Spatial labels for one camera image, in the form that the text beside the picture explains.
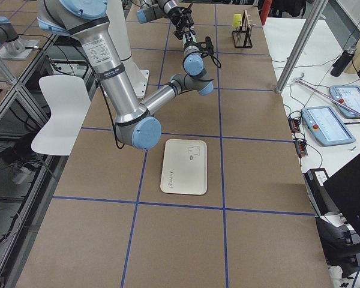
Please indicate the blue teach pendant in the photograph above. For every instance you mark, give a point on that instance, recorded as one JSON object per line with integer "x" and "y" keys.
{"x": 348, "y": 96}
{"x": 326, "y": 126}

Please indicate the black water bottle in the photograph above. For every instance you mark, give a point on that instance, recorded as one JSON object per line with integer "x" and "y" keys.
{"x": 342, "y": 62}

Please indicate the white plastic chair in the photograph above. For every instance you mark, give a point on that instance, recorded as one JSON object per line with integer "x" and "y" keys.
{"x": 68, "y": 100}

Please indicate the yellow green plastic cup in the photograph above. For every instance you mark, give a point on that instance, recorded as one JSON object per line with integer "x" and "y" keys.
{"x": 237, "y": 20}

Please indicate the aluminium frame post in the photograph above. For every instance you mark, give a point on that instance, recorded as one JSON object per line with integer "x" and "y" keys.
{"x": 300, "y": 43}

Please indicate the black wire cup rack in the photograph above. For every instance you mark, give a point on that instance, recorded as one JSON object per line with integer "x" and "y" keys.
{"x": 242, "y": 34}

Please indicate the third background robot arm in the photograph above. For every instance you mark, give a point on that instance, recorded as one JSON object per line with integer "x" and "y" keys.
{"x": 12, "y": 45}

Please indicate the near blue teach pendant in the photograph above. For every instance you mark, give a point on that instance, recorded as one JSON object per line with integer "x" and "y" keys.
{"x": 326, "y": 126}

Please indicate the cream rabbit print tray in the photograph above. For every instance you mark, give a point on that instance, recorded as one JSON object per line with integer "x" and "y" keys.
{"x": 184, "y": 169}

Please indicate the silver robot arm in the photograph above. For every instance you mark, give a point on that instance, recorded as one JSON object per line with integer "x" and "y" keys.
{"x": 102, "y": 33}
{"x": 154, "y": 10}

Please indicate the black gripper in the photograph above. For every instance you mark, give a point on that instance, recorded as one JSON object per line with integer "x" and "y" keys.
{"x": 186, "y": 39}
{"x": 172, "y": 12}

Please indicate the black laptop computer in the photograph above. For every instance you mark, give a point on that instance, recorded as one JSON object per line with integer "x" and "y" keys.
{"x": 343, "y": 188}

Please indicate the far blue teach pendant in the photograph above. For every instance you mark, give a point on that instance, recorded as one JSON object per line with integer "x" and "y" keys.
{"x": 348, "y": 96}

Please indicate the black box with label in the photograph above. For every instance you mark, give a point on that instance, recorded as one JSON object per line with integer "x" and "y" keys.
{"x": 320, "y": 199}

